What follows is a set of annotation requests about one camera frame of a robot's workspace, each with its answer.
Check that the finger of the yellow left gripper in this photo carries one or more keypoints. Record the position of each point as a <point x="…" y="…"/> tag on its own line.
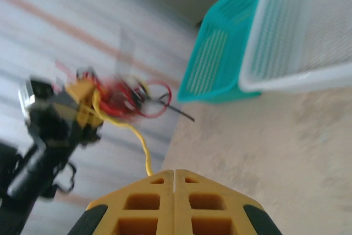
<point x="88" y="116"/>
<point x="81" y="92"/>

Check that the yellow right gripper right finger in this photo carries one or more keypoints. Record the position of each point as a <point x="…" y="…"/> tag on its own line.
<point x="209" y="213"/>

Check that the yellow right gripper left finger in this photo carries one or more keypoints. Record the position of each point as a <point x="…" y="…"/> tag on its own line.
<point x="143" y="213"/>

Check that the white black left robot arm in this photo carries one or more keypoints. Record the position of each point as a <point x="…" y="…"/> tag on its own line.
<point x="24" y="180"/>

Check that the teal plastic basket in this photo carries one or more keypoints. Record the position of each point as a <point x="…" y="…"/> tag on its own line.
<point x="214" y="53"/>

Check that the white plastic basket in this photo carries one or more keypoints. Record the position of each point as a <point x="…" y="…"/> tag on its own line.
<point x="302" y="26"/>

